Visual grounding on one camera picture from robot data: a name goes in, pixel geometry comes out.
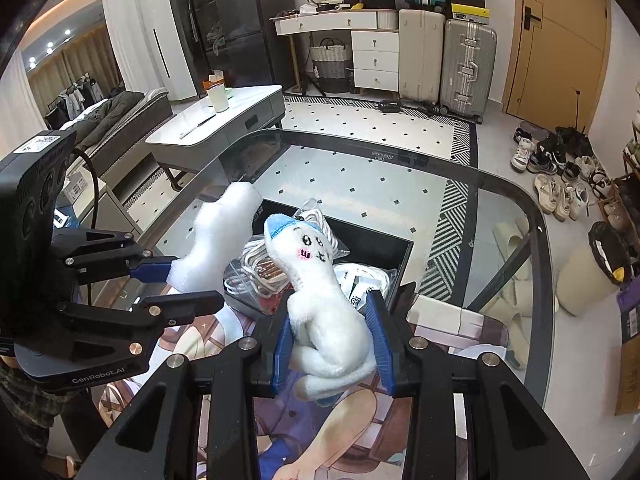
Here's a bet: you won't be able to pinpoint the white plush toy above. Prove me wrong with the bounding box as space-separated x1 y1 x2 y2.
264 214 376 401

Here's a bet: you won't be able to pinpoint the white grey medicine packet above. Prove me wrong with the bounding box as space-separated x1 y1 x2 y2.
333 262 397 313

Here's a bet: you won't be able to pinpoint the white foam sheet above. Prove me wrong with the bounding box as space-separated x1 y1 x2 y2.
167 182 262 294

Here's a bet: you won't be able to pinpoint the bagged white cord bundle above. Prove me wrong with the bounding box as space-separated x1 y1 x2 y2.
221 198 352 311

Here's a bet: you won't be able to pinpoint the person left plaid forearm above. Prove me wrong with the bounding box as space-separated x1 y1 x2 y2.
1 356 107 465

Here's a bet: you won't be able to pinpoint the black cardboard storage box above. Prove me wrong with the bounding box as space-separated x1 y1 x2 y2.
224 198 412 320

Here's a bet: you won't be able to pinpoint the beige slippers under table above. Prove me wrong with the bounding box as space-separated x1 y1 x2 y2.
465 217 533 374

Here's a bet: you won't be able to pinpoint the white coffee table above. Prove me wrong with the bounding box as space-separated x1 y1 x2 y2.
145 84 285 192

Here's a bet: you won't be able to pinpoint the grey sofa with blankets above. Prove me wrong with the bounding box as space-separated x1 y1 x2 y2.
61 88 172 186

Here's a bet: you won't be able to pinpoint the white cup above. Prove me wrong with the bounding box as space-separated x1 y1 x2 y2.
204 70 229 113

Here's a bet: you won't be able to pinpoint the purple bag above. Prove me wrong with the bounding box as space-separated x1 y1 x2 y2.
616 276 640 344

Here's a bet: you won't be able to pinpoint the pile of shoes on floor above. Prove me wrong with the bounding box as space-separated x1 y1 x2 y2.
510 122 612 222

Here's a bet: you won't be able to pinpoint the cardboard box on floor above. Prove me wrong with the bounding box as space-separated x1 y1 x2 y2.
615 307 640 416

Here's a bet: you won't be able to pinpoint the black refrigerator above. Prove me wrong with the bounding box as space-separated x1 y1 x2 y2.
216 0 295 88

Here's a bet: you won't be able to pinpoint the wooden shoe rack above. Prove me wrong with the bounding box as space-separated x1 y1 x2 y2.
598 110 639 257

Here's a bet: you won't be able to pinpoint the woven laundry basket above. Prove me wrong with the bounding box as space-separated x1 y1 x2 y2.
309 38 352 93

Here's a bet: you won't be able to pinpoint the black glass cabinet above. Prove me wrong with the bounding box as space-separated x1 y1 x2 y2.
169 0 219 96

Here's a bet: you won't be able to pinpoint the silver aluminium suitcase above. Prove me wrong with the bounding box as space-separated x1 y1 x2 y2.
439 18 498 124

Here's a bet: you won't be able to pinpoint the white vanity desk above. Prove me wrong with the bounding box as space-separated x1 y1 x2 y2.
272 9 399 93

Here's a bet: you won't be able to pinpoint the beige suitcase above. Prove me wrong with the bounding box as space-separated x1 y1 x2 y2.
398 9 446 104

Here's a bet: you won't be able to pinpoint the wooden door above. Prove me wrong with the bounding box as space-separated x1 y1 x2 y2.
503 0 611 133

